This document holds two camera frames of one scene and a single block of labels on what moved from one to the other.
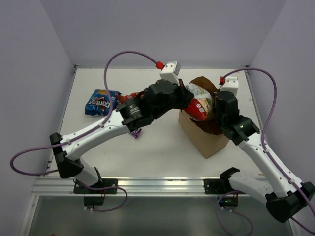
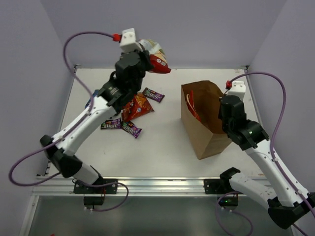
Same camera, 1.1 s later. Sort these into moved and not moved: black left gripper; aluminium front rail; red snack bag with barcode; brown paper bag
Moved: black left gripper; red snack bag with barcode
Not moved: brown paper bag; aluminium front rail
